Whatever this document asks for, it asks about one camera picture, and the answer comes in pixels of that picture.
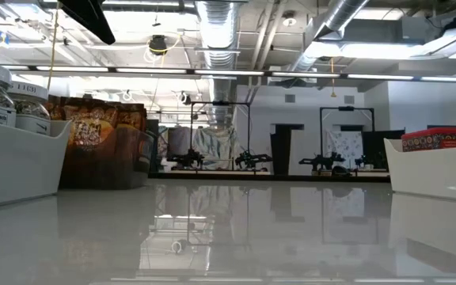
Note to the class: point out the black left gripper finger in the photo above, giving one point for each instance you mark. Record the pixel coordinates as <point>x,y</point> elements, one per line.
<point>89,17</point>

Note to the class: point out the white patterned cloth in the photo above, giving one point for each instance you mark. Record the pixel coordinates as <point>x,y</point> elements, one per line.
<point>216,144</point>
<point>344,146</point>

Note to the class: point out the light grey plastic bin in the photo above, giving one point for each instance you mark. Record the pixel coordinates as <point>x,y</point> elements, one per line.
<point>18,166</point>

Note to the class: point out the dark blue box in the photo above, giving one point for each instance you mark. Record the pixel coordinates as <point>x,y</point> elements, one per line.
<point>443,126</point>

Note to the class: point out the dark grey plastic bin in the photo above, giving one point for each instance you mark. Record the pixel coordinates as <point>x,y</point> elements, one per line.
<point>109,166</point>

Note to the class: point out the thin black stand frame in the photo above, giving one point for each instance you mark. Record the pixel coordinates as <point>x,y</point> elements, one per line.
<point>346,108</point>
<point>220,103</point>

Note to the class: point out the silver ventilation duct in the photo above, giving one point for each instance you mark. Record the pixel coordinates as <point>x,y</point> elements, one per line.
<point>343,16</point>
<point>218,35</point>

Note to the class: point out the dark upright panel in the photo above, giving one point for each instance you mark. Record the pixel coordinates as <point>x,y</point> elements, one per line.
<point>281,150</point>

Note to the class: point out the smoked paprika tin red lid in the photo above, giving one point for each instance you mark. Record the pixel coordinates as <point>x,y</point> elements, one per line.
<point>434,140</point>

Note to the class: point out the black monitor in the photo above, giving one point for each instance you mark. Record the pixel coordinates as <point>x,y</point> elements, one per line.
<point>382,146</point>

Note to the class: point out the white plastic bin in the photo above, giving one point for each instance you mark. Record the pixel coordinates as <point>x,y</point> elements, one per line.
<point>430,178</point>

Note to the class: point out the black ceiling device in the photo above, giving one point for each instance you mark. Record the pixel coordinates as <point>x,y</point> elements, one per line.
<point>158,44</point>

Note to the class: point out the black machine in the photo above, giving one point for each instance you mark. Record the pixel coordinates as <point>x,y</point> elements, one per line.
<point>186,159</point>
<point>323,162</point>
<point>251,159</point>

